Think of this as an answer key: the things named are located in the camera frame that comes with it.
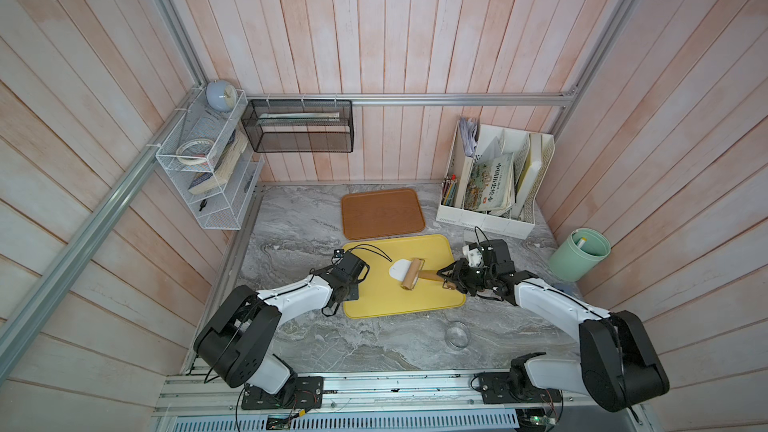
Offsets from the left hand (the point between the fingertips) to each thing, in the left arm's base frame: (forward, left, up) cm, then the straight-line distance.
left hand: (345, 293), depth 91 cm
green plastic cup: (+6, -68, +15) cm, 70 cm away
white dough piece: (+9, -17, +1) cm, 19 cm away
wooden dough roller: (+6, -22, +3) cm, 23 cm away
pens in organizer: (+30, -34, +16) cm, 48 cm away
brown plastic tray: (+32, -11, +1) cm, 34 cm away
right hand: (+3, -29, +7) cm, 30 cm away
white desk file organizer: (+35, -59, +27) cm, 74 cm away
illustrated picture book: (+31, -48, +17) cm, 60 cm away
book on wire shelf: (+25, +32, +33) cm, 53 cm away
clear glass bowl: (-12, -33, 0) cm, 35 cm away
